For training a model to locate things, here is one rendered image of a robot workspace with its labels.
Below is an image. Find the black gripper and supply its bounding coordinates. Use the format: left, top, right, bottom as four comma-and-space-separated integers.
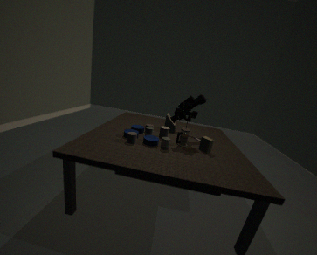
175, 106, 198, 120

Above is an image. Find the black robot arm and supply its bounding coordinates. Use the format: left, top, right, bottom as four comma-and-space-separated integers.
170, 95, 206, 123

